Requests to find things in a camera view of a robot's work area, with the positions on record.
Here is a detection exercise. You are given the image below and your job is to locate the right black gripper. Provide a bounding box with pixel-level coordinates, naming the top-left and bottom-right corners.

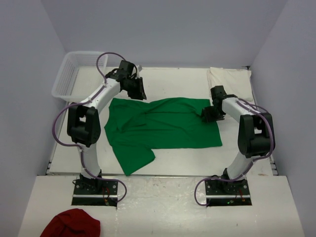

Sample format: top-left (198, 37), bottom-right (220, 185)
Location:
top-left (201, 106), bottom-right (226, 123)

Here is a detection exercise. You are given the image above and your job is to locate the white plastic basket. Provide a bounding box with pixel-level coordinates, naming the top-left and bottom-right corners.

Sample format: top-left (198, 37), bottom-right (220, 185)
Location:
top-left (51, 51), bottom-right (108, 102)

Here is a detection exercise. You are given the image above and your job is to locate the folded white t shirt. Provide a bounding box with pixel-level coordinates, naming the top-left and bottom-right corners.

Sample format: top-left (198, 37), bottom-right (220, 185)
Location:
top-left (207, 67), bottom-right (254, 102)

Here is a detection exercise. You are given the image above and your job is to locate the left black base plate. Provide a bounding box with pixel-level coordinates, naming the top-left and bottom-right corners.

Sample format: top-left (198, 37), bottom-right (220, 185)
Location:
top-left (71, 177), bottom-right (118, 207)

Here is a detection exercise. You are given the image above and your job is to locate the red t shirt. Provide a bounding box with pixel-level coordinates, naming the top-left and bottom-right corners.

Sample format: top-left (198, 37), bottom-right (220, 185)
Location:
top-left (40, 208), bottom-right (101, 237)

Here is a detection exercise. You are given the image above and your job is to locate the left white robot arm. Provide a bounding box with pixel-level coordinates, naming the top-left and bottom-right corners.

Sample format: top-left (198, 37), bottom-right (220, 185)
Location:
top-left (67, 60), bottom-right (147, 194)

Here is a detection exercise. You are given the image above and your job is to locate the green t shirt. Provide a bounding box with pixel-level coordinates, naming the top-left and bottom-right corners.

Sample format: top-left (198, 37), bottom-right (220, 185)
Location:
top-left (104, 97), bottom-right (222, 176)

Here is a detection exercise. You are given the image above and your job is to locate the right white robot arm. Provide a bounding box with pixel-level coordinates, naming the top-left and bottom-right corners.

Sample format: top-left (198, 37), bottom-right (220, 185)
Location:
top-left (202, 85), bottom-right (276, 194)

